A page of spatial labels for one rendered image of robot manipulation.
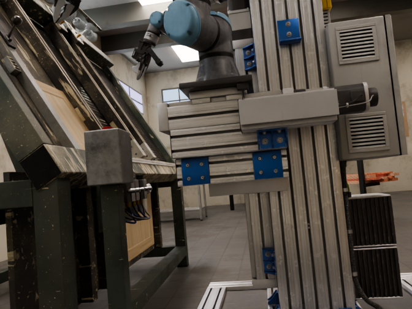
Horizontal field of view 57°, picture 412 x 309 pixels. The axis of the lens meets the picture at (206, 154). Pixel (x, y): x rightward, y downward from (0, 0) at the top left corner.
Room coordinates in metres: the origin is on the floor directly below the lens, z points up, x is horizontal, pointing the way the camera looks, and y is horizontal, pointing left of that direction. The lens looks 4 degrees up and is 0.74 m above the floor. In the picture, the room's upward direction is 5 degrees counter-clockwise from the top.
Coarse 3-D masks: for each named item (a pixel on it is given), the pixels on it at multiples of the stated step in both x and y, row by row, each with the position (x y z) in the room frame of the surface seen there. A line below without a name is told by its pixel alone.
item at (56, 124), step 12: (0, 36) 1.52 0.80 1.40; (0, 48) 1.52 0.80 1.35; (12, 48) 1.55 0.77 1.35; (24, 72) 1.51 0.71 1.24; (24, 84) 1.51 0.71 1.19; (36, 84) 1.54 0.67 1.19; (36, 96) 1.50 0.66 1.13; (48, 108) 1.50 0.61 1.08; (48, 120) 1.50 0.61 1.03; (60, 120) 1.52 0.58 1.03; (60, 132) 1.49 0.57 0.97; (72, 144) 1.48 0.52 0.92
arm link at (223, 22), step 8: (216, 16) 1.17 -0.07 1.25; (224, 16) 1.18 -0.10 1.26; (224, 24) 1.18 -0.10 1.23; (224, 32) 1.17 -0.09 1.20; (216, 40) 1.15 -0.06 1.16; (224, 40) 1.17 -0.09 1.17; (208, 48) 1.16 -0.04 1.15; (216, 48) 1.17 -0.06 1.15; (224, 48) 1.17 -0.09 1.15; (232, 48) 1.21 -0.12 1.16
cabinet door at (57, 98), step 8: (40, 88) 1.62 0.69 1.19; (48, 88) 1.71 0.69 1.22; (48, 96) 1.65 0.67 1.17; (56, 96) 1.75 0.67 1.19; (64, 96) 1.84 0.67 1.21; (56, 104) 1.68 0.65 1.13; (64, 104) 1.78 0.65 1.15; (56, 112) 1.62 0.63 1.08; (64, 112) 1.71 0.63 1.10; (72, 112) 1.80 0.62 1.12; (64, 120) 1.64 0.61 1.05; (72, 120) 1.74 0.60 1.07; (80, 120) 1.83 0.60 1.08; (72, 128) 1.67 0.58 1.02; (80, 128) 1.77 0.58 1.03; (72, 136) 1.61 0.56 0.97; (80, 136) 1.70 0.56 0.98; (80, 144) 1.63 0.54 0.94
